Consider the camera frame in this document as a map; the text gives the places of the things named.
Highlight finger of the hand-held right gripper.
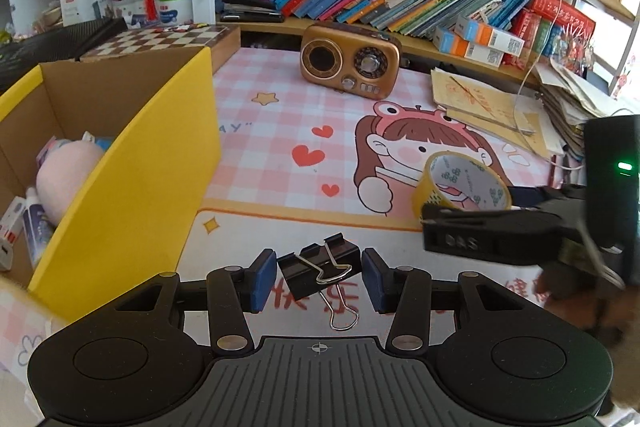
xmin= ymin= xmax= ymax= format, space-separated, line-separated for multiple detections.
xmin=507 ymin=185 xmax=588 ymax=208
xmin=421 ymin=197 xmax=591 ymax=265

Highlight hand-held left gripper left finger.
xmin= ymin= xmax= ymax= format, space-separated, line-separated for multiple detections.
xmin=115 ymin=249 xmax=277 ymax=354

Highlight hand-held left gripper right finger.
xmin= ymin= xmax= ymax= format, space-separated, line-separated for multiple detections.
xmin=361 ymin=248 xmax=523 ymax=353

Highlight black binder clip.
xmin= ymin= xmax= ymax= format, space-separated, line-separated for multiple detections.
xmin=277 ymin=233 xmax=362 ymax=330

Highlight yellow tape roll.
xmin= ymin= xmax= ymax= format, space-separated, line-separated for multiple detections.
xmin=412 ymin=151 xmax=513 ymax=220

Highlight yellow cardboard box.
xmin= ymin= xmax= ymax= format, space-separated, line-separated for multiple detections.
xmin=0 ymin=46 xmax=222 ymax=323

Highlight person's right hand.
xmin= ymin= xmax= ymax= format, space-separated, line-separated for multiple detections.
xmin=535 ymin=257 xmax=640 ymax=348

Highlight yellow paper notebooks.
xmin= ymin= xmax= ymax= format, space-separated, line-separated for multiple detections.
xmin=431 ymin=68 xmax=551 ymax=158

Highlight stack of loose papers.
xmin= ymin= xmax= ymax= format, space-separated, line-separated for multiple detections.
xmin=535 ymin=57 xmax=640 ymax=152

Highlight colourful acrylic figure stands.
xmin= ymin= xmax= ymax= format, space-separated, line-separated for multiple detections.
xmin=550 ymin=24 xmax=596 ymax=75

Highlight white orange blue carton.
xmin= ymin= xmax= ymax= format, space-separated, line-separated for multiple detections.
xmin=432 ymin=27 xmax=505 ymax=68
xmin=455 ymin=14 xmax=526 ymax=55

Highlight pink checked desk mat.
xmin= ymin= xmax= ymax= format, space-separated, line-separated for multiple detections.
xmin=0 ymin=47 xmax=566 ymax=408

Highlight red thick book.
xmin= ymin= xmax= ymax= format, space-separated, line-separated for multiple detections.
xmin=510 ymin=0 xmax=596 ymax=58

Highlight copper retro radio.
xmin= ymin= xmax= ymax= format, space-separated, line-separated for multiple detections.
xmin=300 ymin=23 xmax=402 ymax=100

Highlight pink plush toy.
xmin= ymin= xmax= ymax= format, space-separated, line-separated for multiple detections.
xmin=35 ymin=138 xmax=106 ymax=225

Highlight white tube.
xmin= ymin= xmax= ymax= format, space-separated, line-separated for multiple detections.
xmin=21 ymin=187 xmax=56 ymax=269

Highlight pink white packet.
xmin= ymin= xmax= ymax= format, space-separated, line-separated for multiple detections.
xmin=36 ymin=135 xmax=68 ymax=165

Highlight white red small box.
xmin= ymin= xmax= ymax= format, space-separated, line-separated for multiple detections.
xmin=0 ymin=196 xmax=27 ymax=272

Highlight wooden chessboard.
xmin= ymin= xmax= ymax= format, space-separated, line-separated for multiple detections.
xmin=80 ymin=24 xmax=242 ymax=72

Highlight white tub green lid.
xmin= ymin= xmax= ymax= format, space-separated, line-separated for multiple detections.
xmin=157 ymin=0 xmax=193 ymax=25

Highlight white box red print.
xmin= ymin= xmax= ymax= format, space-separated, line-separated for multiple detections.
xmin=59 ymin=0 xmax=83 ymax=26

